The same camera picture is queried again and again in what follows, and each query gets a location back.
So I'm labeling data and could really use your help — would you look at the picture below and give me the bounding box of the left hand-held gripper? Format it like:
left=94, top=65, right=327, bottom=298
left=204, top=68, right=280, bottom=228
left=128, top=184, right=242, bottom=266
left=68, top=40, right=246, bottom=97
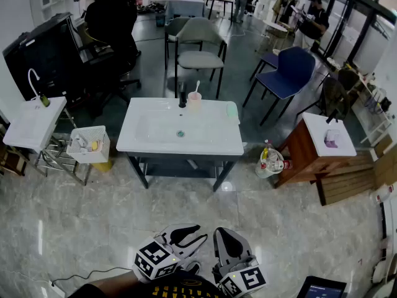
left=133, top=223, right=209, bottom=281

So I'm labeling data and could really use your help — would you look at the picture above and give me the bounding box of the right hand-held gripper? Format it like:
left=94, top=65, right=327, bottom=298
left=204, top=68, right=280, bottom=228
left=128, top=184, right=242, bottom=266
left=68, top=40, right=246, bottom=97
left=213, top=227, right=268, bottom=298

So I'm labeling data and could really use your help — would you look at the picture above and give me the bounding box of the black frame table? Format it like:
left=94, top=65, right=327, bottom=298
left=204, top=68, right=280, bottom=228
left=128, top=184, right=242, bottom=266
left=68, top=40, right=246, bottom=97
left=207, top=0, right=235, bottom=23

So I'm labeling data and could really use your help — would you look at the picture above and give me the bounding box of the brown wooden cabinet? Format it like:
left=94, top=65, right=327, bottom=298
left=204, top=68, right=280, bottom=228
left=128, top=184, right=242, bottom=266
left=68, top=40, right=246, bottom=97
left=274, top=119, right=357, bottom=189

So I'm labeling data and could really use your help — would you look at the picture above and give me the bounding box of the dark chair with jacket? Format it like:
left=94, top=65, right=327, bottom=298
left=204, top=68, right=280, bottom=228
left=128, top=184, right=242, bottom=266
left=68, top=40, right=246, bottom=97
left=297, top=76, right=351, bottom=120

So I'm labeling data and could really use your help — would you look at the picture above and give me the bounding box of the black metal sink stand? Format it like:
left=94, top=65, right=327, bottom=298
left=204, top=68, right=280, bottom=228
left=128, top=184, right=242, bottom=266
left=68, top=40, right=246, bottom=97
left=125, top=152, right=238, bottom=192

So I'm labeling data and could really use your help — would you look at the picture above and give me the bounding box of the white perforated basket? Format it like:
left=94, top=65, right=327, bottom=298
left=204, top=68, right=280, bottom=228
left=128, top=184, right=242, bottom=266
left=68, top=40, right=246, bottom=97
left=66, top=125, right=111, bottom=164

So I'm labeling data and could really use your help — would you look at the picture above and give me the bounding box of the clear bottle red label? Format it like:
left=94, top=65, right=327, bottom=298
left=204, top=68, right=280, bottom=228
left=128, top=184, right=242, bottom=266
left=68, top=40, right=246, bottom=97
left=272, top=159, right=294, bottom=171

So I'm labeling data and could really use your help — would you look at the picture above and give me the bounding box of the black floor cable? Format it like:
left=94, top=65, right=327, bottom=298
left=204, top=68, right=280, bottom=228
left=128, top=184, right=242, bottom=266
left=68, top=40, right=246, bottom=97
left=51, top=267, right=134, bottom=287

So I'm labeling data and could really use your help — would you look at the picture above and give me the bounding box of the person's black jersey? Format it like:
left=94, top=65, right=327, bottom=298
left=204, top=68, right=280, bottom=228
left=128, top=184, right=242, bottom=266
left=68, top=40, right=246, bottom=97
left=136, top=270, right=232, bottom=298

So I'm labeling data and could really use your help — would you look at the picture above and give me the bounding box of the blue shell chair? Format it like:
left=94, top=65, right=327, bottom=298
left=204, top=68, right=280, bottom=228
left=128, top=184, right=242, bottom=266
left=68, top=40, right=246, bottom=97
left=249, top=50, right=282, bottom=82
left=242, top=46, right=316, bottom=127

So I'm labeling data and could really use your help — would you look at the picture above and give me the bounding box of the wooden slat crate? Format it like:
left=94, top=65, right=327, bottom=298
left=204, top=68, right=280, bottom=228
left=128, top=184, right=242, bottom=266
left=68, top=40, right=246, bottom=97
left=316, top=153, right=378, bottom=207

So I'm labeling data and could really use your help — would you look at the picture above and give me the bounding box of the black cabinet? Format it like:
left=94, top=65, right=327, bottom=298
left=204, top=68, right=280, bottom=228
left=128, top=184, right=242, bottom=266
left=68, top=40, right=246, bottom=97
left=2, top=12, right=91, bottom=105

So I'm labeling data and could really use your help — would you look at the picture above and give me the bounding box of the black office chair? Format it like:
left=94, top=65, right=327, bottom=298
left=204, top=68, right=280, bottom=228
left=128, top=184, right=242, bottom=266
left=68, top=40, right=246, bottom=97
left=77, top=26, right=143, bottom=117

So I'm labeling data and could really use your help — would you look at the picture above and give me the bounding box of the purple cup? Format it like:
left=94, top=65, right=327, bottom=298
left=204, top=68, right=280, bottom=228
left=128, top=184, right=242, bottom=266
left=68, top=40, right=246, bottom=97
left=324, top=129, right=342, bottom=149

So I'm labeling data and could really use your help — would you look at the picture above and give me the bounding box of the white gooseneck faucet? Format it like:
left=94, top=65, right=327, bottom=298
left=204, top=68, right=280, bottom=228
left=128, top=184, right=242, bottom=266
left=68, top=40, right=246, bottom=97
left=27, top=68, right=41, bottom=101

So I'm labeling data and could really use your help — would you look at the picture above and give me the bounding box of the black sink faucet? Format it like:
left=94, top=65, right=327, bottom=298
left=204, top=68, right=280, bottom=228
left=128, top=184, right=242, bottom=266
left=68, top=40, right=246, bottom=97
left=178, top=81, right=189, bottom=109

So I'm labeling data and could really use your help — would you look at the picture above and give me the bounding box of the black tablet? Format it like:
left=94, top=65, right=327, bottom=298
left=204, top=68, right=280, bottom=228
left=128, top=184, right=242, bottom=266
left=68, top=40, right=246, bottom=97
left=296, top=276, right=347, bottom=298

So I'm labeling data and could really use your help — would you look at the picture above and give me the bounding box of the cardboard box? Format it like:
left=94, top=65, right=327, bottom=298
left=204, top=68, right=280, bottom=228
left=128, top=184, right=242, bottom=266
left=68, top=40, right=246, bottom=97
left=373, top=135, right=397, bottom=189

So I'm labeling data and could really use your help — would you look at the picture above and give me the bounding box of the grey upholstered chair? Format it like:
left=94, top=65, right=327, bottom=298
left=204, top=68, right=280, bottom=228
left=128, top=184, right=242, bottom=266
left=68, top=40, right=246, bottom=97
left=174, top=17, right=228, bottom=99
left=164, top=16, right=204, bottom=71

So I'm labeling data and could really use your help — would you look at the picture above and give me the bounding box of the white ceramic sink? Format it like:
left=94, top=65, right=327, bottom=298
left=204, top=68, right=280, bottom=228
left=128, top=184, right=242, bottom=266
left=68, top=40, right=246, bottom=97
left=116, top=97, right=245, bottom=157

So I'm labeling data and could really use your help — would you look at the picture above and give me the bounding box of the round white table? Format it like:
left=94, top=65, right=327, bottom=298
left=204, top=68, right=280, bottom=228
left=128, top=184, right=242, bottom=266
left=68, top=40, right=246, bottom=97
left=262, top=19, right=288, bottom=54

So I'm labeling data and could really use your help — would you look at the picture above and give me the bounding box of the table with grey cloth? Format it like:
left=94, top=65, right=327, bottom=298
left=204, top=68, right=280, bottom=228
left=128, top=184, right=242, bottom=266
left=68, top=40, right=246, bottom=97
left=166, top=0, right=206, bottom=20

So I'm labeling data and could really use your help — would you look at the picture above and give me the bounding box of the white square sink top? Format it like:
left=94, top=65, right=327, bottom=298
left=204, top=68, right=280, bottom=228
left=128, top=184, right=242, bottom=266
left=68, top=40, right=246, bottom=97
left=302, top=112, right=357, bottom=158

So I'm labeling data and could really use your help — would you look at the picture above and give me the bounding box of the pink cup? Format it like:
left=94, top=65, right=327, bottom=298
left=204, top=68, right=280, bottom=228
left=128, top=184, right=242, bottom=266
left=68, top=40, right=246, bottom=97
left=187, top=91, right=203, bottom=113

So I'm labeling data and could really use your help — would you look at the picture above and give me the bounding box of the white bucket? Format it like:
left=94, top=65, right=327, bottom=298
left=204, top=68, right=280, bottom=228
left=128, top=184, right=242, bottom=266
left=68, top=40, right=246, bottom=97
left=255, top=147, right=285, bottom=179

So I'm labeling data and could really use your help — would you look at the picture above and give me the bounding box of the metal frame stand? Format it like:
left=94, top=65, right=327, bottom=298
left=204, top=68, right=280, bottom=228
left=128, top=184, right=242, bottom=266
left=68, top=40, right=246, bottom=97
left=29, top=107, right=92, bottom=186

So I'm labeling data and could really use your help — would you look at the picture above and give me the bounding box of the person's left forearm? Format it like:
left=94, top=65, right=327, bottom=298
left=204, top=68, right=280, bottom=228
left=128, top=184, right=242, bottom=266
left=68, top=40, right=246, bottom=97
left=69, top=271, right=140, bottom=298

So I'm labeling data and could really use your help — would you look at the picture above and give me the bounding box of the small white sink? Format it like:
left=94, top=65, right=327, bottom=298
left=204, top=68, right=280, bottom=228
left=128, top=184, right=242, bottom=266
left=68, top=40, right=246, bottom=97
left=2, top=96, right=68, bottom=154

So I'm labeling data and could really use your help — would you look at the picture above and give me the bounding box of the white wire rack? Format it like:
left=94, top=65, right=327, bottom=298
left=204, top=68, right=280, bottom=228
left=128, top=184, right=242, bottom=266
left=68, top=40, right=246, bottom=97
left=353, top=73, right=395, bottom=144

